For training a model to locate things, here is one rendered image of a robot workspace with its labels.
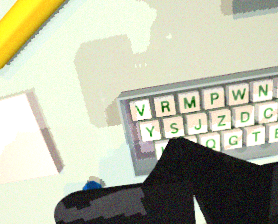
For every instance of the blue stylus with grey tip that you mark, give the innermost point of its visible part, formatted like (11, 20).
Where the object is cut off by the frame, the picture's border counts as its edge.
(93, 185)

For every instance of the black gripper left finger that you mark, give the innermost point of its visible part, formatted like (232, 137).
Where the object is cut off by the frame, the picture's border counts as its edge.
(166, 196)

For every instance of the grey keyboard with white letter keys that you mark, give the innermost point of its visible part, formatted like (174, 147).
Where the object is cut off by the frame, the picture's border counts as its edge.
(236, 114)

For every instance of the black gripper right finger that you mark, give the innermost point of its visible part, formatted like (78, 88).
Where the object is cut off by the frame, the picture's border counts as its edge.
(229, 190)

